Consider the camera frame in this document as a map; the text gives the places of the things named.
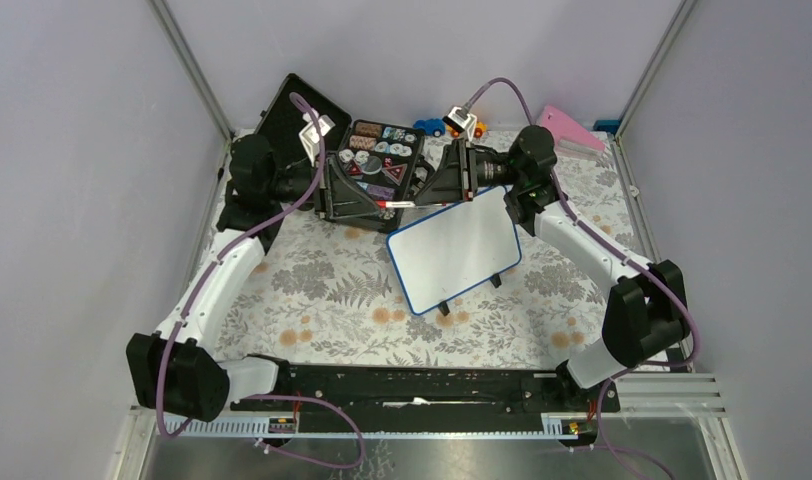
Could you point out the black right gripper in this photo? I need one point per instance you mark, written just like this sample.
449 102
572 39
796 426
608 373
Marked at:
456 177

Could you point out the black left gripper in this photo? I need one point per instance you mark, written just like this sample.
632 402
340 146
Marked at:
337 195

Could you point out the white marker pen body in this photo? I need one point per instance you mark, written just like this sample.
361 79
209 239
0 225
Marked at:
410 204

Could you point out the blue framed whiteboard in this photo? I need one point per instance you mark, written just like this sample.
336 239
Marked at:
450 252

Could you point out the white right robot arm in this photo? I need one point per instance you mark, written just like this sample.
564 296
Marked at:
646 310

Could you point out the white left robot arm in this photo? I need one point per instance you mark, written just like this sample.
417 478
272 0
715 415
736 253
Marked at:
172 369

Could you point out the black poker chip case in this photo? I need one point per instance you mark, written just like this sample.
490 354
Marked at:
386 160

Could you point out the blue toy car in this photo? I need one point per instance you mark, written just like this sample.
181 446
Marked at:
434 127

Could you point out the orange toy car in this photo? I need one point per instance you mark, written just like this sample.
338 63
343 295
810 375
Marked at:
479 130

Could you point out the floral tablecloth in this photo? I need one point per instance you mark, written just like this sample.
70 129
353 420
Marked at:
328 294

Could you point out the pink plastic stand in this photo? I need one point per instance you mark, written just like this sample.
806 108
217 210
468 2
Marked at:
570 136

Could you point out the blue block in corner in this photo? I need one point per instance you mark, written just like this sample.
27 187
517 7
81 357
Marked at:
610 126

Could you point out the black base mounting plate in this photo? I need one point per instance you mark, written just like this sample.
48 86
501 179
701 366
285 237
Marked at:
410 400

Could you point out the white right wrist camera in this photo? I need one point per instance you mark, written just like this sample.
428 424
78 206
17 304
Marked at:
461 122

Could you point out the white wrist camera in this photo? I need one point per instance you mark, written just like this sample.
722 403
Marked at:
461 122
310 135

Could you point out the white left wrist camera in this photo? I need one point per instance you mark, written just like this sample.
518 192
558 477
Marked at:
310 135

